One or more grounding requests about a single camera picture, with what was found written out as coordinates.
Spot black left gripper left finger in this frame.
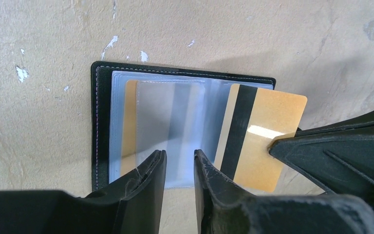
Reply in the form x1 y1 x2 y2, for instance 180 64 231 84
0 150 167 234

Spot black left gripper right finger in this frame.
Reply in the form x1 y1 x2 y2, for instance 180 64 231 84
194 150 374 234

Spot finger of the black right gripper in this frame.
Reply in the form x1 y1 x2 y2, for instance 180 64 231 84
295 110 374 137
269 126 374 211

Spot black leather card holder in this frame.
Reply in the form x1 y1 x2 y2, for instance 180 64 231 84
91 61 276 191

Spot gold credit card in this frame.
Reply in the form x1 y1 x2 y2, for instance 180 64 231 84
213 84 307 193
120 80 138 176

